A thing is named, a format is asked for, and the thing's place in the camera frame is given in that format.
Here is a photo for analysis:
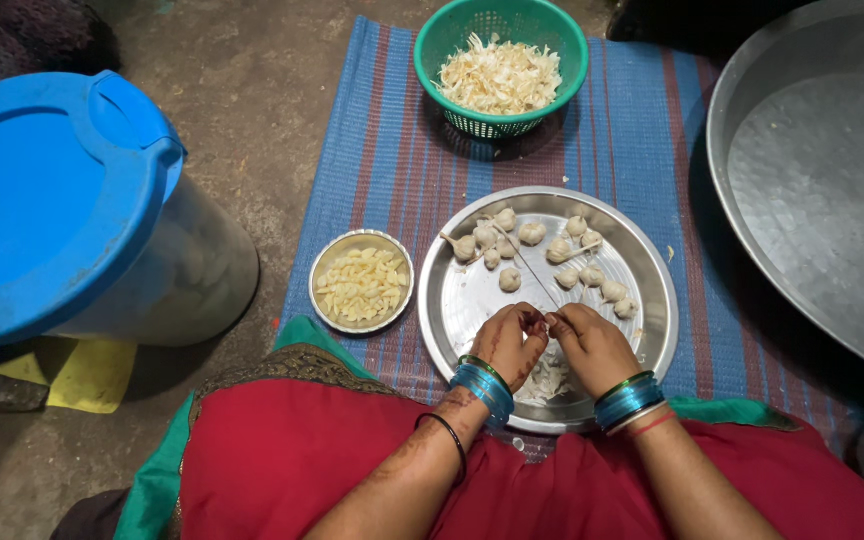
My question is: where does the person's right hand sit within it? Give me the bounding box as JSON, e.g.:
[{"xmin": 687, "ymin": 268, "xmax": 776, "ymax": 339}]
[{"xmin": 544, "ymin": 303, "xmax": 643, "ymax": 399}]

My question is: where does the person's left hand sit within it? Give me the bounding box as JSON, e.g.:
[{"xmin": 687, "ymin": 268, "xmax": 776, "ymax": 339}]
[{"xmin": 469, "ymin": 302, "xmax": 551, "ymax": 393}]

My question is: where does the dry garlic stalk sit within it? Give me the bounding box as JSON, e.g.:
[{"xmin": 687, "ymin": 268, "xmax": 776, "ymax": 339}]
[{"xmin": 492, "ymin": 222, "xmax": 561, "ymax": 312}]

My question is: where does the round steel plate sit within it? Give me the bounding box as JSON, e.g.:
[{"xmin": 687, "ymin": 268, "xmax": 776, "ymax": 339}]
[{"xmin": 417, "ymin": 186, "xmax": 679, "ymax": 436}]

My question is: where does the pile of garlic peels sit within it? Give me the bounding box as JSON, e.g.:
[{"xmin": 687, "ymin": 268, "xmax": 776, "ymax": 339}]
[{"xmin": 513, "ymin": 351, "xmax": 577, "ymax": 409}]

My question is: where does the blue green bangles set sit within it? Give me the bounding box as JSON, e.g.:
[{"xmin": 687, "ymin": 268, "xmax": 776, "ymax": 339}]
[
  {"xmin": 449, "ymin": 354, "xmax": 516, "ymax": 431},
  {"xmin": 593, "ymin": 370, "xmax": 667, "ymax": 432}
]

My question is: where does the group of garlic bulbs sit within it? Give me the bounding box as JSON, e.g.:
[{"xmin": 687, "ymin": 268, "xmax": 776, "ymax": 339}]
[{"xmin": 441, "ymin": 207, "xmax": 641, "ymax": 321}]

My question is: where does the white bangle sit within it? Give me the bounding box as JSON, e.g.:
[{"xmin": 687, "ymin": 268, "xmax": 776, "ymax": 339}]
[{"xmin": 606, "ymin": 400, "xmax": 670, "ymax": 438}]

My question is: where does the heap of peeled garlic cloves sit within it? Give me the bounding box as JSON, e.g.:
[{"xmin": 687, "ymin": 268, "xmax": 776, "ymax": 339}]
[{"xmin": 314, "ymin": 247, "xmax": 411, "ymax": 325}]

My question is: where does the blue striped woven mat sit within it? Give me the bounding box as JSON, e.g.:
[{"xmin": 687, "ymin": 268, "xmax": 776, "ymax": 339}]
[{"xmin": 274, "ymin": 15, "xmax": 864, "ymax": 460}]

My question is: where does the small steel bowl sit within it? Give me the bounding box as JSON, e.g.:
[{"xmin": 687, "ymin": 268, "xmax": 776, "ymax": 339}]
[{"xmin": 308, "ymin": 228, "xmax": 416, "ymax": 335}]

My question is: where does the heap of dry garlic skins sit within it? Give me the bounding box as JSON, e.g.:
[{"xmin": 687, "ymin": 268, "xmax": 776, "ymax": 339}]
[{"xmin": 432, "ymin": 32, "xmax": 564, "ymax": 117}]

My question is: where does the person's red green-edged sari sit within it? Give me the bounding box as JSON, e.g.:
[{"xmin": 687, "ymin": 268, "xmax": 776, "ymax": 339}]
[{"xmin": 113, "ymin": 315, "xmax": 864, "ymax": 540}]

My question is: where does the large steel basin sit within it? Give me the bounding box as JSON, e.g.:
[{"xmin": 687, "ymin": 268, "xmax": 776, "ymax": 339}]
[{"xmin": 705, "ymin": 0, "xmax": 864, "ymax": 388}]

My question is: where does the green plastic basket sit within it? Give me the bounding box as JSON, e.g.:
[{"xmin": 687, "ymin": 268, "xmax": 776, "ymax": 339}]
[{"xmin": 413, "ymin": 0, "xmax": 591, "ymax": 141}]

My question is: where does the black object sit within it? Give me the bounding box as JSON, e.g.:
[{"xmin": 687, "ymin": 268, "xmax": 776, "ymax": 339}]
[{"xmin": 606, "ymin": 0, "xmax": 816, "ymax": 48}]

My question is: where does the translucent plastic drum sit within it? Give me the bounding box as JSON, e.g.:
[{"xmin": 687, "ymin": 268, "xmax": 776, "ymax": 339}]
[{"xmin": 48, "ymin": 172, "xmax": 261, "ymax": 348}]

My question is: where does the yellow cloth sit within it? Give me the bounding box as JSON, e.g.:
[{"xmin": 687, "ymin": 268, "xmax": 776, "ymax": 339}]
[{"xmin": 0, "ymin": 337, "xmax": 139, "ymax": 415}]

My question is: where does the blue plastic lid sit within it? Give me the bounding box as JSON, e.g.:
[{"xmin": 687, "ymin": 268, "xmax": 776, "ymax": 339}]
[{"xmin": 0, "ymin": 69, "xmax": 187, "ymax": 350}]

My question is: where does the dark cloth bundle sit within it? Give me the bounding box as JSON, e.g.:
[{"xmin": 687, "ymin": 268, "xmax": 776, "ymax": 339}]
[{"xmin": 0, "ymin": 0, "xmax": 123, "ymax": 99}]

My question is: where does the red thread bracelet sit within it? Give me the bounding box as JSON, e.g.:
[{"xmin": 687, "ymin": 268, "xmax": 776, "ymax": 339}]
[{"xmin": 627, "ymin": 409, "xmax": 678, "ymax": 441}]

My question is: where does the black thread bracelet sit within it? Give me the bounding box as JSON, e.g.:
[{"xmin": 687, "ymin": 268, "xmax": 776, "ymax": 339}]
[{"xmin": 414, "ymin": 412, "xmax": 469, "ymax": 487}]

